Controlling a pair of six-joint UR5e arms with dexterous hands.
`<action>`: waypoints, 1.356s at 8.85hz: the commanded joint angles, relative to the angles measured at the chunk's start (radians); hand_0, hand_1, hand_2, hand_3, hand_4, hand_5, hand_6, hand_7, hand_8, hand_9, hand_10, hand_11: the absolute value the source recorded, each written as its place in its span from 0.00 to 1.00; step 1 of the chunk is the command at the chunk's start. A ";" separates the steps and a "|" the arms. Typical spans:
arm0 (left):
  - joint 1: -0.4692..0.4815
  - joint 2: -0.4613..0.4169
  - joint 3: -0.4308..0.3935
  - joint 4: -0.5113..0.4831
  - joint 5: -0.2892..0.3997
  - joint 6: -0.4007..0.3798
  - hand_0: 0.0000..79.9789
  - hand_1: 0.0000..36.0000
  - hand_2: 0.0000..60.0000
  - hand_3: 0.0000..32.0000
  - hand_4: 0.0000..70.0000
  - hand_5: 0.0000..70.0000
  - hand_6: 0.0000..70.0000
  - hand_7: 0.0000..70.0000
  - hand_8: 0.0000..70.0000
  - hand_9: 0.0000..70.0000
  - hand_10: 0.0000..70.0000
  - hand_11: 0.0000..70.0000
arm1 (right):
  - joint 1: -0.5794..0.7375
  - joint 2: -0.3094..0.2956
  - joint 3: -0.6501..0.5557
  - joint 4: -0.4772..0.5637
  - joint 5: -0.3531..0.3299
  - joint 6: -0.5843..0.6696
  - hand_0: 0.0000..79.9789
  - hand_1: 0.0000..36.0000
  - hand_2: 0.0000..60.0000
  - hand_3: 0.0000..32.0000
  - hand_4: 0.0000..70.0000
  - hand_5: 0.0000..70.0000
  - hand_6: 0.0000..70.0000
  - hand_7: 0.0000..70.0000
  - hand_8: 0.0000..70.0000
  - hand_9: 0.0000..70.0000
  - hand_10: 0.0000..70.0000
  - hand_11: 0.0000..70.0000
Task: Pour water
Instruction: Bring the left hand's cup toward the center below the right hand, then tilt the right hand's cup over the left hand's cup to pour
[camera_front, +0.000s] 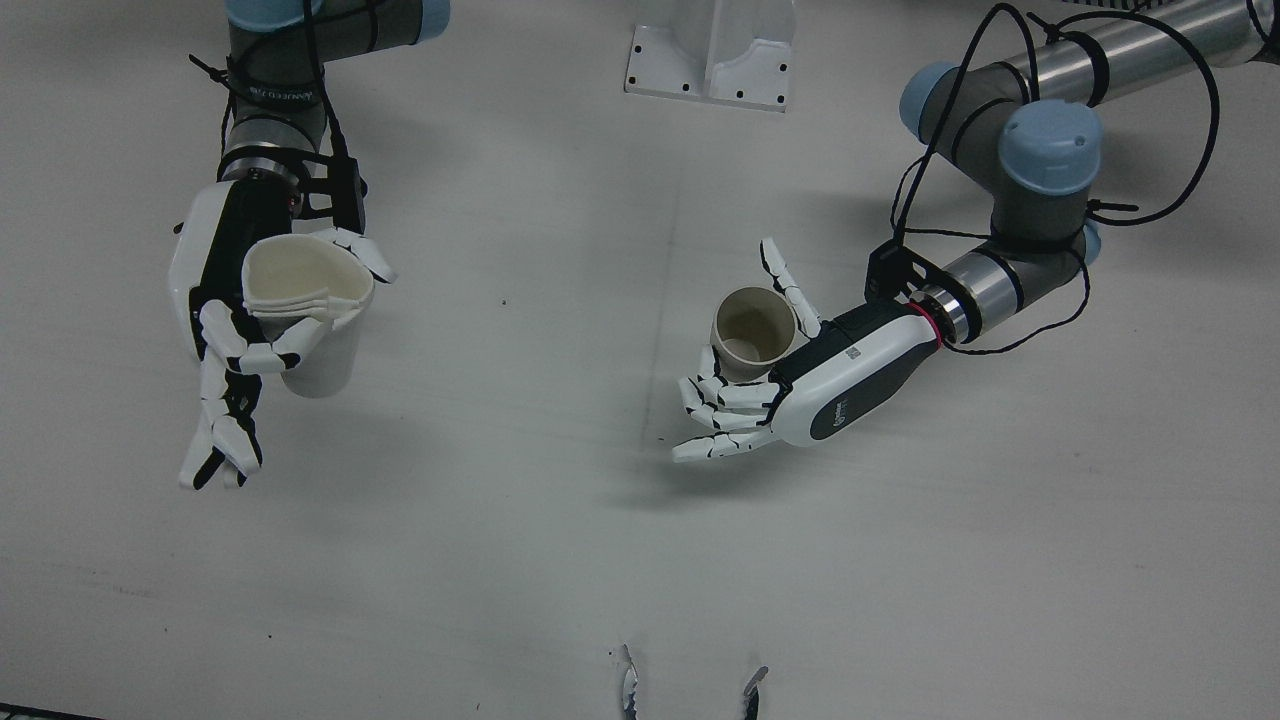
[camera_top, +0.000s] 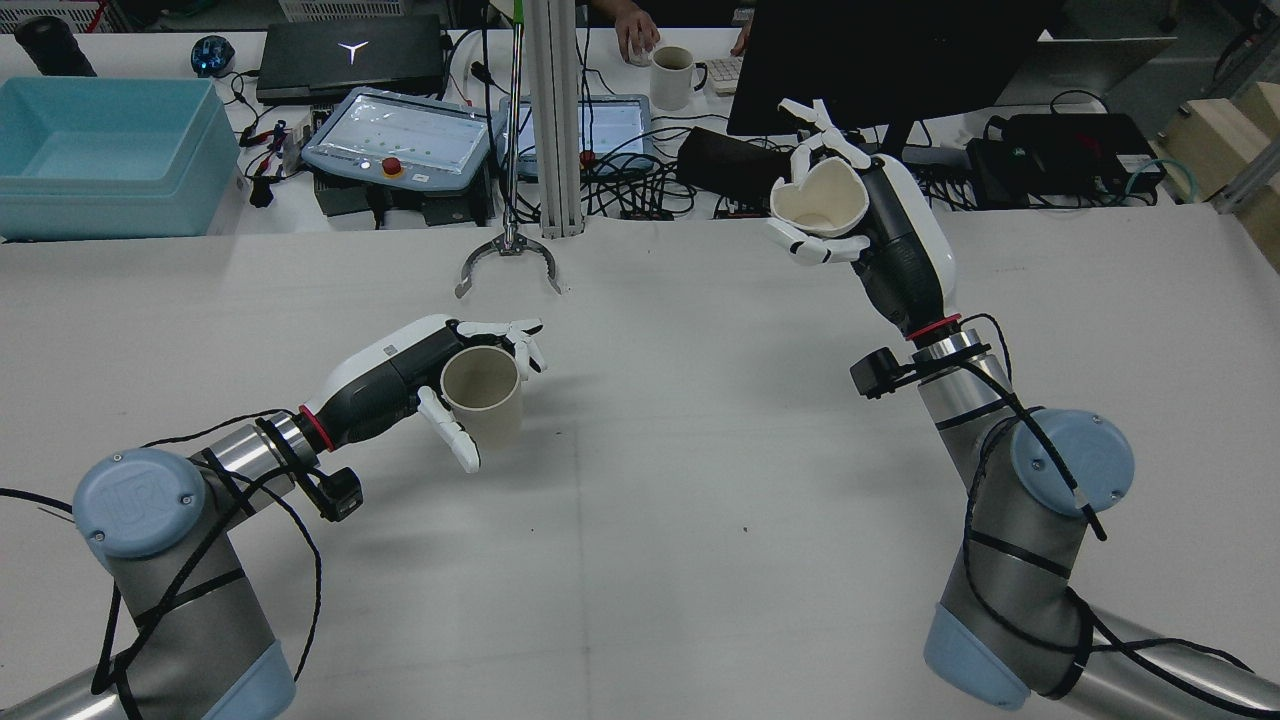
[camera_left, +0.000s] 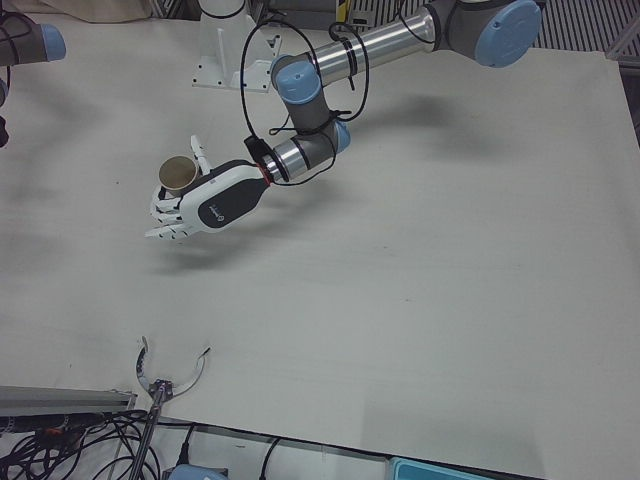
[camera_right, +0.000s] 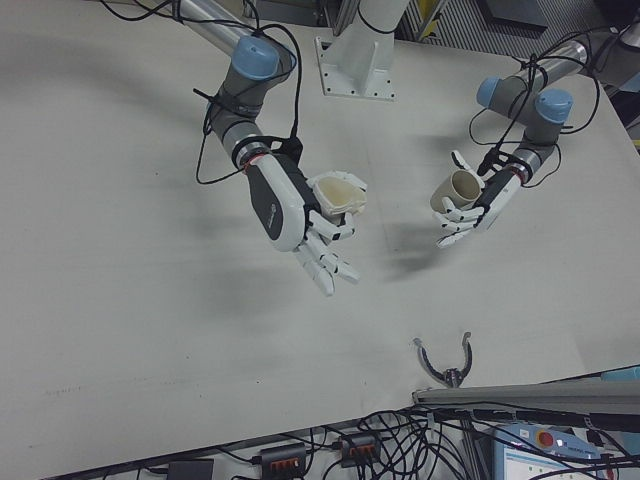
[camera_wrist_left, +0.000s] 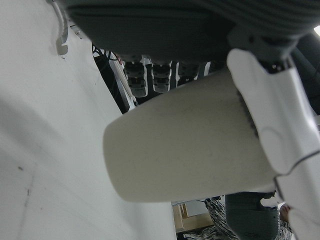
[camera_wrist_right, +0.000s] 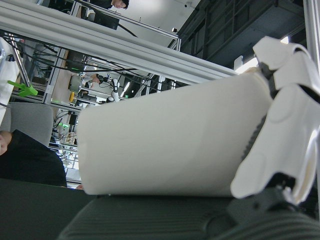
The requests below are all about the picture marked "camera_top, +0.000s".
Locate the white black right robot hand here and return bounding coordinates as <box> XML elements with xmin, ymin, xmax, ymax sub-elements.
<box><xmin>765</xmin><ymin>98</ymin><xmax>964</xmax><ymax>342</ymax></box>

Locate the bare human hand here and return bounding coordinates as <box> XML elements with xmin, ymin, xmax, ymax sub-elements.
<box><xmin>612</xmin><ymin>1</ymin><xmax>662</xmax><ymax>65</ymax></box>

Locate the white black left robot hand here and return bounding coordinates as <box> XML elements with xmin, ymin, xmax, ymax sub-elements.
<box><xmin>300</xmin><ymin>314</ymin><xmax>549</xmax><ymax>475</ymax></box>

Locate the white paper cup with spout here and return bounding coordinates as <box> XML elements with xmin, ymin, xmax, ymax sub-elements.
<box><xmin>769</xmin><ymin>155</ymin><xmax>870</xmax><ymax>240</ymax></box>

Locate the plain beige paper cup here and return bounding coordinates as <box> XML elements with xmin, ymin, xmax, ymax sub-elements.
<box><xmin>440</xmin><ymin>345</ymin><xmax>525</xmax><ymax>454</ymax></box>

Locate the beige ceramic mug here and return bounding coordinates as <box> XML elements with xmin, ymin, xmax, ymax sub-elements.
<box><xmin>649</xmin><ymin>45</ymin><xmax>709</xmax><ymax>112</ymax></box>

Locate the teach pendant with lit screen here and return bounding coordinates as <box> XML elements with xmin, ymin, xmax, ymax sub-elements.
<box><xmin>494</xmin><ymin>93</ymin><xmax>657</xmax><ymax>184</ymax></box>

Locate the black fabric pouch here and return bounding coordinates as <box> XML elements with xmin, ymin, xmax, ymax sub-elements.
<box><xmin>677</xmin><ymin>126</ymin><xmax>802</xmax><ymax>200</ymax></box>

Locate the black computer monitor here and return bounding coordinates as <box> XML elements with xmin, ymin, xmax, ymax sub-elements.
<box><xmin>726</xmin><ymin>0</ymin><xmax>1062</xmax><ymax>157</ymax></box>

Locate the metal claw grabber tool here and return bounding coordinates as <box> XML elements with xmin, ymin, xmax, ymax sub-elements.
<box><xmin>454</xmin><ymin>0</ymin><xmax>564</xmax><ymax>300</ymax></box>

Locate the black electronics box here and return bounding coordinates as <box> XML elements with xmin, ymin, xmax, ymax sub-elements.
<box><xmin>967</xmin><ymin>111</ymin><xmax>1167</xmax><ymax>198</ymax></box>

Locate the teach pendant with red button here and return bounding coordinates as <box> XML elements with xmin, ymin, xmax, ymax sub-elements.
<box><xmin>300</xmin><ymin>87</ymin><xmax>494</xmax><ymax>194</ymax></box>

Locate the black laptop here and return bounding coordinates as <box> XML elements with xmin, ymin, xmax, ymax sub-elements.
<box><xmin>256</xmin><ymin>14</ymin><xmax>449</xmax><ymax>105</ymax></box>

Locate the light blue plastic bin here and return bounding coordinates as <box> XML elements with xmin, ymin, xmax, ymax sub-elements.
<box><xmin>0</xmin><ymin>77</ymin><xmax>242</xmax><ymax>242</ymax></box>

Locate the black cylinder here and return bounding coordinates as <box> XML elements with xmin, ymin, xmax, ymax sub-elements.
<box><xmin>14</xmin><ymin>14</ymin><xmax>97</xmax><ymax>79</ymax></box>

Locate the aluminium profile post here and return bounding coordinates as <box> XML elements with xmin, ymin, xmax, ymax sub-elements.
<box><xmin>526</xmin><ymin>0</ymin><xmax>585</xmax><ymax>240</ymax></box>

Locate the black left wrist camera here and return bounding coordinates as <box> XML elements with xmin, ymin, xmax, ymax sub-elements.
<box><xmin>300</xmin><ymin>464</ymin><xmax>365</xmax><ymax>524</ymax></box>

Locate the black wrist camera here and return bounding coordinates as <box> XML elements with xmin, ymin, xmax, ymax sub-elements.
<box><xmin>300</xmin><ymin>464</ymin><xmax>365</xmax><ymax>524</ymax></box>
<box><xmin>849</xmin><ymin>346</ymin><xmax>917</xmax><ymax>402</ymax></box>

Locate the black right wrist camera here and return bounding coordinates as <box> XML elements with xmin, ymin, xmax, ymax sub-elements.
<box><xmin>849</xmin><ymin>346</ymin><xmax>917</xmax><ymax>402</ymax></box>

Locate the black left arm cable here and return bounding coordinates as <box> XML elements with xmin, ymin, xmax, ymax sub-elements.
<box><xmin>0</xmin><ymin>408</ymin><xmax>327</xmax><ymax>701</ymax></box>

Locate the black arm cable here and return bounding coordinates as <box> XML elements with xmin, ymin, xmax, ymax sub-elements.
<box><xmin>0</xmin><ymin>408</ymin><xmax>327</xmax><ymax>701</ymax></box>
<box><xmin>958</xmin><ymin>312</ymin><xmax>1280</xmax><ymax>717</ymax></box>

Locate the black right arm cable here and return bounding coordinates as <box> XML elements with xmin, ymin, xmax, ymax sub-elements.
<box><xmin>958</xmin><ymin>312</ymin><xmax>1280</xmax><ymax>717</ymax></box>

